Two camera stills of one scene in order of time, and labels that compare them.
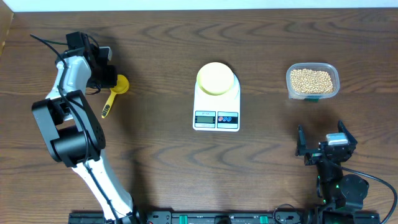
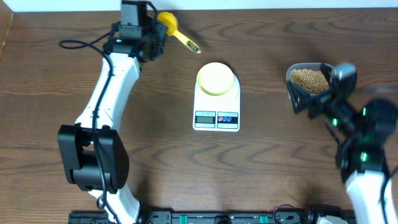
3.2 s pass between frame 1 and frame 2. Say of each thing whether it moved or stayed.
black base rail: stayed
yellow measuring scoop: moved
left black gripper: moved
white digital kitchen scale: stayed
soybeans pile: stayed
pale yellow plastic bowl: stayed
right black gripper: moved
